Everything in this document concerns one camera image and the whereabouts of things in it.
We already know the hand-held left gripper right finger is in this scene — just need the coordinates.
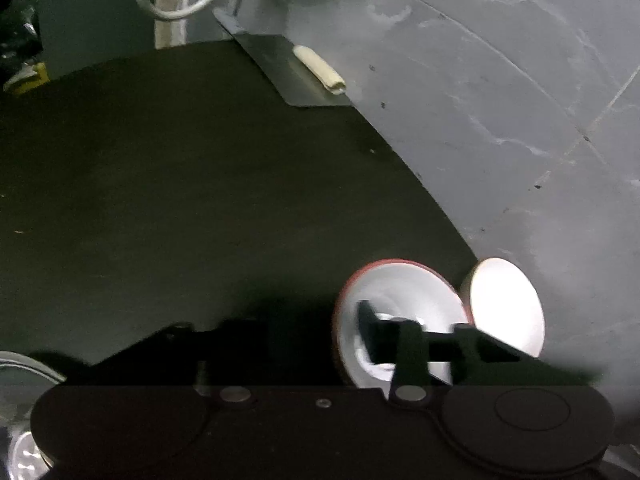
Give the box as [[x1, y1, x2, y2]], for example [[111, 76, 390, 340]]
[[356, 299, 602, 404]]

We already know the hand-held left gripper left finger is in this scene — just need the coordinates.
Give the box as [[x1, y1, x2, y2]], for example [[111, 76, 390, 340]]
[[65, 317, 282, 406]]

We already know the white ceramic bowl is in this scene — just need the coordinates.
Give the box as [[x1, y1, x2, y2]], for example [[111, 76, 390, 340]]
[[460, 257, 546, 359], [332, 259, 473, 390]]

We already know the large shallow steel basin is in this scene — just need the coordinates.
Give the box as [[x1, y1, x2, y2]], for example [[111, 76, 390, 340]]
[[0, 351, 68, 480]]

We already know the small white roll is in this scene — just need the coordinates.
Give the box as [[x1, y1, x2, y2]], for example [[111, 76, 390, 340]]
[[292, 45, 347, 96]]

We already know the steel cleaver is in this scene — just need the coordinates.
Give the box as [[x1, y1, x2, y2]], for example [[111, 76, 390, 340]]
[[212, 7, 353, 109]]

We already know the yellow plastic container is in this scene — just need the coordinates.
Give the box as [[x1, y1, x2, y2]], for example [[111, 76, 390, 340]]
[[4, 62, 50, 96]]

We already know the dark grey cabinet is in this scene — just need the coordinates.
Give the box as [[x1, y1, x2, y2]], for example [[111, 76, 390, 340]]
[[36, 0, 158, 81]]

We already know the black plastic bag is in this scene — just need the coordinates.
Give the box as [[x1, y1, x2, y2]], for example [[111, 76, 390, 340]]
[[0, 0, 41, 68]]

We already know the worn door frame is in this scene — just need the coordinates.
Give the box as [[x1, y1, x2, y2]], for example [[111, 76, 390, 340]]
[[152, 0, 193, 51]]

